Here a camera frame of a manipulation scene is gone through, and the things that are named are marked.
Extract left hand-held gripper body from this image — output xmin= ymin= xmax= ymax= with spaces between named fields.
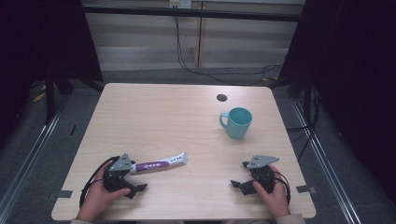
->
xmin=102 ymin=152 xmax=137 ymax=193

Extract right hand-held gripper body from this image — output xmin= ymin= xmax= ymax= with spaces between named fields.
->
xmin=242 ymin=154 xmax=280 ymax=197

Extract purple white toothpaste tube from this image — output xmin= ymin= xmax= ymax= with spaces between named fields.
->
xmin=129 ymin=151 xmax=189 ymax=175

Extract person's left hand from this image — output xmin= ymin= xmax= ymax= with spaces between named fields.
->
xmin=76 ymin=161 xmax=132 ymax=222

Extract person's right hand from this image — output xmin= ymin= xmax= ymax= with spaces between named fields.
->
xmin=252 ymin=164 xmax=291 ymax=219

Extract teal mug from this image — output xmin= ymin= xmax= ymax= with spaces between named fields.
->
xmin=219 ymin=106 xmax=254 ymax=140

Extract grey tape piece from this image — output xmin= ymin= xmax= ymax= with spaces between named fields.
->
xmin=55 ymin=189 xmax=74 ymax=199
xmin=295 ymin=185 xmax=317 ymax=194

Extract black stand leg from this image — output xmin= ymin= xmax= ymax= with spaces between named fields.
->
xmin=44 ymin=66 xmax=56 ymax=125

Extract yellow floor tape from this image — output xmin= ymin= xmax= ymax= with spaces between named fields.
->
xmin=32 ymin=84 xmax=47 ymax=104

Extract black curtain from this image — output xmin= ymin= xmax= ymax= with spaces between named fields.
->
xmin=0 ymin=0 xmax=105 ymax=147
xmin=277 ymin=0 xmax=396 ymax=204

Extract black horizontal bar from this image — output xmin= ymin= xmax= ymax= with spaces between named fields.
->
xmin=81 ymin=4 xmax=303 ymax=22

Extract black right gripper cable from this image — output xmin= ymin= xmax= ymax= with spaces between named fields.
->
xmin=272 ymin=170 xmax=291 ymax=205

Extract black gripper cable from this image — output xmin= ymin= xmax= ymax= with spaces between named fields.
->
xmin=78 ymin=155 xmax=121 ymax=209
xmin=272 ymin=170 xmax=291 ymax=205

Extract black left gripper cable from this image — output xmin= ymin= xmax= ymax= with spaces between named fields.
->
xmin=78 ymin=155 xmax=121 ymax=209

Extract metal floor rail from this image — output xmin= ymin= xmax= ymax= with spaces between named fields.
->
xmin=290 ymin=98 xmax=363 ymax=224
xmin=0 ymin=92 xmax=73 ymax=217

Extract black stand cables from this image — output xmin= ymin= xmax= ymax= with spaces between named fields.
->
xmin=285 ymin=85 xmax=322 ymax=162

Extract long black wall cable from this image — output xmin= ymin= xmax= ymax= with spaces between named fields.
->
xmin=173 ymin=7 xmax=283 ymax=87

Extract white wall socket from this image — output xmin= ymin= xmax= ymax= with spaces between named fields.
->
xmin=168 ymin=0 xmax=192 ymax=9

